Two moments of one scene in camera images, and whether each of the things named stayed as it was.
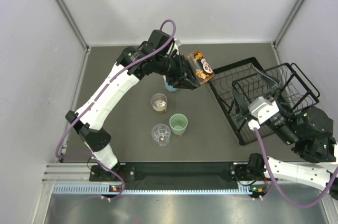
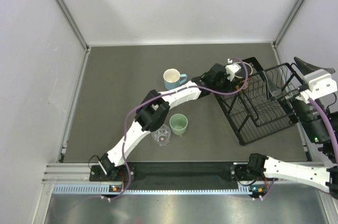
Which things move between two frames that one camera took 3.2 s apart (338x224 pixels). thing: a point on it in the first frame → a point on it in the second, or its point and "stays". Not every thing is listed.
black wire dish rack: (241, 84) stays
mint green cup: (178, 122) stays
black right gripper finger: (243, 109) → (274, 90)
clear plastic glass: (161, 133) stays
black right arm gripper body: (281, 122) → (302, 110)
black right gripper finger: (273, 82) → (306, 68)
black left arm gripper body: (173, 69) → (224, 83)
